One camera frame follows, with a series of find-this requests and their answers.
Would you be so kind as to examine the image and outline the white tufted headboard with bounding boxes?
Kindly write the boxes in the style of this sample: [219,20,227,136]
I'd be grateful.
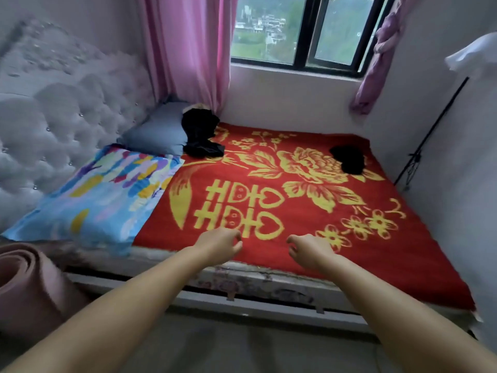
[0,19,156,234]

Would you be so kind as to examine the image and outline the person's left forearm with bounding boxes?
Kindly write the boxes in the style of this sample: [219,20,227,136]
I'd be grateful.
[4,248,214,373]

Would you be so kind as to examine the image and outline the pink rolled mat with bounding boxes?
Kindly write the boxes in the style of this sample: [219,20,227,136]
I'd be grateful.
[0,242,93,347]

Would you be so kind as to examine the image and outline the wide pink curtain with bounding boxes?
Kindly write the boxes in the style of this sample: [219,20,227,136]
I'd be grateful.
[138,0,240,117]

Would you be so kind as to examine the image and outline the person's left hand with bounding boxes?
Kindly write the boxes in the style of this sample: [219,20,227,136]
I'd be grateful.
[190,227,244,269]

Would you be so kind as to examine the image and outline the red bedsheet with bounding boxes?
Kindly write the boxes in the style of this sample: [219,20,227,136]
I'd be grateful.
[134,122,477,311]

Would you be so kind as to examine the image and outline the person's right forearm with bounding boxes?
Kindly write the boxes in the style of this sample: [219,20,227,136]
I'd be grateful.
[318,259,497,373]

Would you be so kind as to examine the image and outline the black framed window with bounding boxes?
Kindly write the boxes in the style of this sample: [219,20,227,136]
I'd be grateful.
[230,0,399,78]

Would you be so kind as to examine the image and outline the tied pink curtain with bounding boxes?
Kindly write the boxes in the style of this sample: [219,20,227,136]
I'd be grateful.
[349,0,424,116]

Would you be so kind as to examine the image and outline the white bed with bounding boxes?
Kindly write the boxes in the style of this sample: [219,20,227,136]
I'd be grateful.
[0,19,484,335]

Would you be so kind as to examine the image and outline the person's right hand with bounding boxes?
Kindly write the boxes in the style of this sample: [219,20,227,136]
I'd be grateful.
[286,234,340,275]

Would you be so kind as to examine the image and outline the small black garment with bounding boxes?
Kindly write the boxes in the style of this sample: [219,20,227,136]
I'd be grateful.
[329,144,368,176]

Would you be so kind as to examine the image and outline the grey pillow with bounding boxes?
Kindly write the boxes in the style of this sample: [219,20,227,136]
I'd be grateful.
[118,101,195,159]

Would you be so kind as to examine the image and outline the colourful patterned pillow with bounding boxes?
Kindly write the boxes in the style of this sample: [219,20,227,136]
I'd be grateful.
[2,144,186,249]

